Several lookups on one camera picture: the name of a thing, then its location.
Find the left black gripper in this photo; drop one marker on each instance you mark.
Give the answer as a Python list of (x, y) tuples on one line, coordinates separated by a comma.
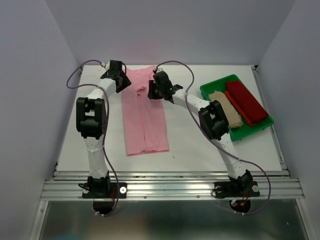
[(126, 82)]

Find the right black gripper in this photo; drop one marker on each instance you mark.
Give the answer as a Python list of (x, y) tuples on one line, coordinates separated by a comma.
[(151, 93)]

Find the pink t-shirt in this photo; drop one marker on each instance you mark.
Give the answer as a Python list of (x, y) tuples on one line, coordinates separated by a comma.
[(144, 122)]

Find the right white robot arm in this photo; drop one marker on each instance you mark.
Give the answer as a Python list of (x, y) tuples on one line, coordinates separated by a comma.
[(210, 118)]

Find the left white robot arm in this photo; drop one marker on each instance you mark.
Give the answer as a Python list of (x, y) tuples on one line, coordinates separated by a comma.
[(92, 115)]

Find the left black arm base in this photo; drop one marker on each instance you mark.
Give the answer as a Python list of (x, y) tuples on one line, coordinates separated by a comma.
[(104, 193)]

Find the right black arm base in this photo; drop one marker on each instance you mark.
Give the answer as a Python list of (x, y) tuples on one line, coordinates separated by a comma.
[(239, 190)]

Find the rolled beige t-shirt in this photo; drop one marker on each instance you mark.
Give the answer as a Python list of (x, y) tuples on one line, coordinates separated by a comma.
[(233, 117)]

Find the green plastic tray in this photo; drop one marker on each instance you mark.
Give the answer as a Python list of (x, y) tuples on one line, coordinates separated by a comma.
[(246, 130)]

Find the rolled red t-shirt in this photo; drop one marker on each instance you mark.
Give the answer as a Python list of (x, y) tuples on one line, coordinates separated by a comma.
[(252, 110)]

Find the aluminium rail frame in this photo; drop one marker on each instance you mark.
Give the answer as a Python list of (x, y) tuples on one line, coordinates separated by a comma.
[(169, 194)]

